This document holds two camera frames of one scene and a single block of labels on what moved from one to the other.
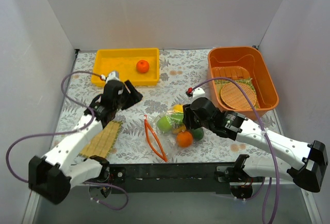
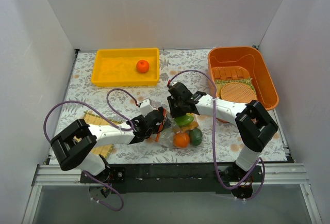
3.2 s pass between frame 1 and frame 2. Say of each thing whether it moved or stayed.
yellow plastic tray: stayed
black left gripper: moved
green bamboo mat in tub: stayed
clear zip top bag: moved
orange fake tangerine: stayed
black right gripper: moved
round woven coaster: stayed
